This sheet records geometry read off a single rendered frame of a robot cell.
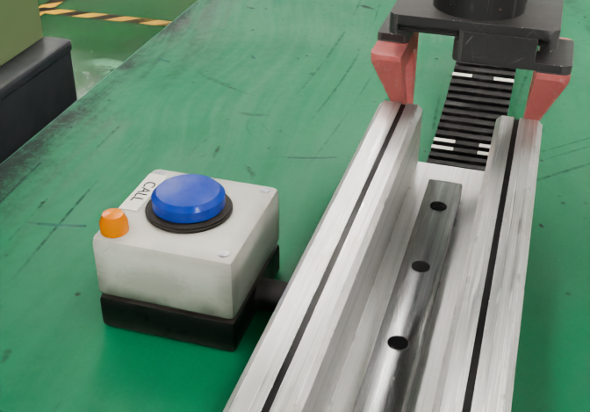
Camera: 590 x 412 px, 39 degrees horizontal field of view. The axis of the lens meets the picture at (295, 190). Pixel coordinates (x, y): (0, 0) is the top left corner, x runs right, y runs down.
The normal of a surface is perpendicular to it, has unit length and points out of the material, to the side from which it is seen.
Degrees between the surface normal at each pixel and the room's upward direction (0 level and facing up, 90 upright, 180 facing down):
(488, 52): 90
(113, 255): 90
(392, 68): 111
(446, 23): 90
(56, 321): 0
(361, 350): 0
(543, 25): 0
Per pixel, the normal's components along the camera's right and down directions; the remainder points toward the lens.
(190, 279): -0.29, 0.49
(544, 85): -0.28, 0.77
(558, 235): 0.00, -0.86
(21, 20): 0.97, 0.14
